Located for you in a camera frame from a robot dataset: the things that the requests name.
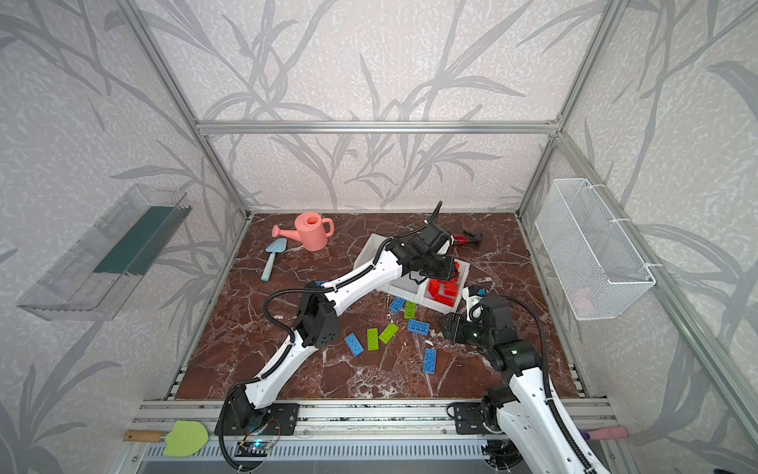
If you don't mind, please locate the red lego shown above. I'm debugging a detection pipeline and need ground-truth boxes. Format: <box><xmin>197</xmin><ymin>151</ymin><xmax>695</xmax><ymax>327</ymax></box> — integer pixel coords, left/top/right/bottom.
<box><xmin>445</xmin><ymin>262</ymin><xmax>460</xmax><ymax>282</ymax></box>
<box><xmin>428</xmin><ymin>280</ymin><xmax>459</xmax><ymax>307</ymax></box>

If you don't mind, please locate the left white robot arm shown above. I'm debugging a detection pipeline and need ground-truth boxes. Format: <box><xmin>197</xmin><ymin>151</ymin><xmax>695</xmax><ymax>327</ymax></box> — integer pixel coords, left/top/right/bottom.
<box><xmin>214</xmin><ymin>203</ymin><xmax>457</xmax><ymax>471</ymax></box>

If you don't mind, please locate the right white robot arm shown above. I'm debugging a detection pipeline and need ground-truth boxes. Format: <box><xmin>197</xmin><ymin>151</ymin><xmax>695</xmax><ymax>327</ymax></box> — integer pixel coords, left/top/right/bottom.
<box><xmin>438</xmin><ymin>286</ymin><xmax>608</xmax><ymax>473</ymax></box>

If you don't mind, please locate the right white bin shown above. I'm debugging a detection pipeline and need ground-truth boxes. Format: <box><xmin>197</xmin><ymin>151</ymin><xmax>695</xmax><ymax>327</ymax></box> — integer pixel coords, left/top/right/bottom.
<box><xmin>417</xmin><ymin>260</ymin><xmax>470</xmax><ymax>314</ymax></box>

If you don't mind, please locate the white bin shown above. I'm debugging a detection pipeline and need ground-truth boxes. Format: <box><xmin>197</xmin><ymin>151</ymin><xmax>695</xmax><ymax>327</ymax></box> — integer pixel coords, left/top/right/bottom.
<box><xmin>378</xmin><ymin>272</ymin><xmax>428</xmax><ymax>302</ymax></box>
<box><xmin>353</xmin><ymin>233</ymin><xmax>398</xmax><ymax>276</ymax></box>
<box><xmin>417</xmin><ymin>260</ymin><xmax>470</xmax><ymax>314</ymax></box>

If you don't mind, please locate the middle white bin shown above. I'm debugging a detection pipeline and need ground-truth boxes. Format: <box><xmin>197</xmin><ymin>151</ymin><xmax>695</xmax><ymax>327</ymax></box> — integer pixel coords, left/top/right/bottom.
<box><xmin>378</xmin><ymin>272</ymin><xmax>428</xmax><ymax>302</ymax></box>

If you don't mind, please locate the green lego under bins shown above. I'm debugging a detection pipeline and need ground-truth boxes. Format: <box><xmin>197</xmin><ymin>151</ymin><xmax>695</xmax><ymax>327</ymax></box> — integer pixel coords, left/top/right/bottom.
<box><xmin>403</xmin><ymin>301</ymin><xmax>418</xmax><ymax>320</ymax></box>

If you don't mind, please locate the blue lego under bins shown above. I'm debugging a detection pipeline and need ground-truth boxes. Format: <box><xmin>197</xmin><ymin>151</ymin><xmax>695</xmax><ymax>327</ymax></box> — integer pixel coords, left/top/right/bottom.
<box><xmin>390</xmin><ymin>297</ymin><xmax>406</xmax><ymax>314</ymax></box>

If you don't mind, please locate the green lego centre tilted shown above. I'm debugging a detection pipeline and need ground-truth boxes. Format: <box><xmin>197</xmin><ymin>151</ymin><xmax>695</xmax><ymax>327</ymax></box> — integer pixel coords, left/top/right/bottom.
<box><xmin>379</xmin><ymin>323</ymin><xmax>399</xmax><ymax>345</ymax></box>

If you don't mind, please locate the left white bin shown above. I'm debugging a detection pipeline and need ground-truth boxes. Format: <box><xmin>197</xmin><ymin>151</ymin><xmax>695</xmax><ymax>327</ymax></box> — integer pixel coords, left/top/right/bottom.
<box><xmin>353</xmin><ymin>233</ymin><xmax>398</xmax><ymax>276</ymax></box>

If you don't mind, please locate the green lego centre upright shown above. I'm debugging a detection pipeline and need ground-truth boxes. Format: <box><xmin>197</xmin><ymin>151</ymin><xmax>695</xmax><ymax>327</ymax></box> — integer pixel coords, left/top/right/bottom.
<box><xmin>366</xmin><ymin>328</ymin><xmax>379</xmax><ymax>352</ymax></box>

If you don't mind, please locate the light blue lego centre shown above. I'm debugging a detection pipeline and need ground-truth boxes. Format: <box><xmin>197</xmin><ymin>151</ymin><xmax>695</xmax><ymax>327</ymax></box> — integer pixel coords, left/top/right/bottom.
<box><xmin>345</xmin><ymin>333</ymin><xmax>364</xmax><ymax>357</ymax></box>

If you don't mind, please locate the pink watering can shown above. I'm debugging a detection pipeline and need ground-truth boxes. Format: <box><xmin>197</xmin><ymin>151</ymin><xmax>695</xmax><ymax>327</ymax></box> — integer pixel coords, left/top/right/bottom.
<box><xmin>272</xmin><ymin>211</ymin><xmax>336</xmax><ymax>252</ymax></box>

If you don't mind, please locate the light blue trowel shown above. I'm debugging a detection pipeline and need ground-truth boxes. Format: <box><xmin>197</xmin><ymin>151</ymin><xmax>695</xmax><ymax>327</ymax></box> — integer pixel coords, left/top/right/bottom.
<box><xmin>261</xmin><ymin>238</ymin><xmax>287</xmax><ymax>282</ymax></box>

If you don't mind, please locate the left circuit board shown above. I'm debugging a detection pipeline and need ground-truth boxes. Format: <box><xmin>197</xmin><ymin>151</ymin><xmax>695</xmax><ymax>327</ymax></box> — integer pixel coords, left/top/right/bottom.
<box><xmin>234</xmin><ymin>440</ymin><xmax>276</xmax><ymax>458</ymax></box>

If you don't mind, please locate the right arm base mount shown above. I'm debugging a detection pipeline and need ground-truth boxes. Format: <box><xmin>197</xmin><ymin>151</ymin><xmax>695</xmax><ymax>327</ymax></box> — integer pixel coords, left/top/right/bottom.
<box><xmin>446</xmin><ymin>401</ymin><xmax>503</xmax><ymax>436</ymax></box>

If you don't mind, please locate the white wire basket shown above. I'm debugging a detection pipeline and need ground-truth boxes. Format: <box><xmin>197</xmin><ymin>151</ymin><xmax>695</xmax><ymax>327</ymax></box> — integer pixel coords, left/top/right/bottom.
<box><xmin>535</xmin><ymin>178</ymin><xmax>657</xmax><ymax>321</ymax></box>

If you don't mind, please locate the purple spatula pink handle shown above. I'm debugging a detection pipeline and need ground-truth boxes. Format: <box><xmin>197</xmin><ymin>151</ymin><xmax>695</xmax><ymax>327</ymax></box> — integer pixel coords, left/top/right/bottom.
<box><xmin>580</xmin><ymin>426</ymin><xmax>629</xmax><ymax>440</ymax></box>

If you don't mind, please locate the aluminium front rail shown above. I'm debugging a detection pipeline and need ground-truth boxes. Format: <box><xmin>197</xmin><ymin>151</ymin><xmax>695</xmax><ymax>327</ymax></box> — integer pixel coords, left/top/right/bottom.
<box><xmin>108</xmin><ymin>398</ymin><xmax>641</xmax><ymax>473</ymax></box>

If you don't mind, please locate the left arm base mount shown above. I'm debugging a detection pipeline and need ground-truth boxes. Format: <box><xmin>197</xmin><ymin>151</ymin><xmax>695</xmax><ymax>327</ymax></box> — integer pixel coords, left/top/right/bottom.
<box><xmin>214</xmin><ymin>402</ymin><xmax>300</xmax><ymax>436</ymax></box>

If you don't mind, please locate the green spatula wooden handle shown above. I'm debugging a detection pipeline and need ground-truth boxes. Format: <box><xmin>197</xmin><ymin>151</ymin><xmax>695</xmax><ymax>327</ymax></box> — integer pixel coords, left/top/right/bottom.
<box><xmin>122</xmin><ymin>421</ymin><xmax>209</xmax><ymax>457</ymax></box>

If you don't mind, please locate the clear wall shelf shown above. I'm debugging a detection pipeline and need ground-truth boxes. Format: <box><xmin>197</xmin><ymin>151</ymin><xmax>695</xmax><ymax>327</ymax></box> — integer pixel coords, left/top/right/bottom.
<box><xmin>17</xmin><ymin>185</ymin><xmax>193</xmax><ymax>322</ymax></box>

